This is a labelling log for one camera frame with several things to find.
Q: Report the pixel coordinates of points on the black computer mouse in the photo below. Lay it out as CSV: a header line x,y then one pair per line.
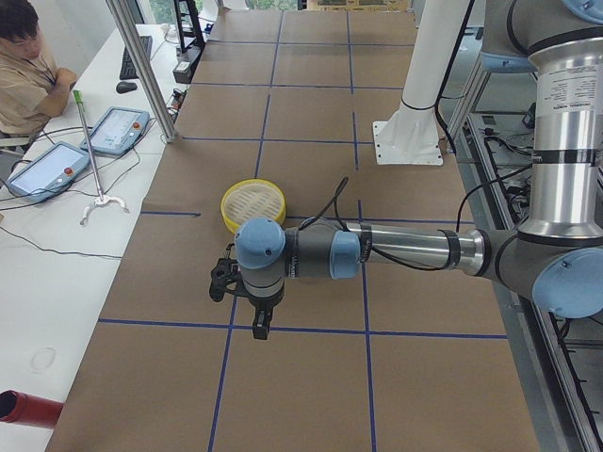
x,y
125,87

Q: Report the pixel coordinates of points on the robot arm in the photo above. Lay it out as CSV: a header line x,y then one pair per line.
x,y
554,258

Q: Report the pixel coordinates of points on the yellow bamboo steamer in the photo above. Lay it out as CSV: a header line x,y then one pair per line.
x,y
252,198

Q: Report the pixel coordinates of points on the far teach pendant tablet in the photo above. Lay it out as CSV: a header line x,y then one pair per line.
x,y
118,131

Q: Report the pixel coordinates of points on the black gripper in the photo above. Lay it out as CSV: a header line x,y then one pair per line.
x,y
262,306

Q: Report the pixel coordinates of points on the white camera mast pillar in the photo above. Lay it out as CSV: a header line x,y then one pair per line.
x,y
410,136

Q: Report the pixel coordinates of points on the reacher grabber stick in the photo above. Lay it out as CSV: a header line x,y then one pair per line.
x,y
102,199

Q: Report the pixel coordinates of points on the brown paper table cover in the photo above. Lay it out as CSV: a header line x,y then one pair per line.
x,y
392,359

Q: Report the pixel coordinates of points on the teach pendant tablet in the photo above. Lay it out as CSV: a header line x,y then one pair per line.
x,y
118,131
50,173

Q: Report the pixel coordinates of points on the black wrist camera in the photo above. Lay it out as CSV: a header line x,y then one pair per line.
x,y
225,279

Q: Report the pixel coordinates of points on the aluminium frame post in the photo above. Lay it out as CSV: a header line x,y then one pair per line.
x,y
125,23

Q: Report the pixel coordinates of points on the seated person beige shirt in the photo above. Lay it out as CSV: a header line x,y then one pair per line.
x,y
33,88

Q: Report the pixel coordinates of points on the red cylinder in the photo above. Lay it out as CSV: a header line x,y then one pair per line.
x,y
29,410

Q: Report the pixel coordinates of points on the near teach pendant tablet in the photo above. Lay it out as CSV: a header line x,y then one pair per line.
x,y
50,173

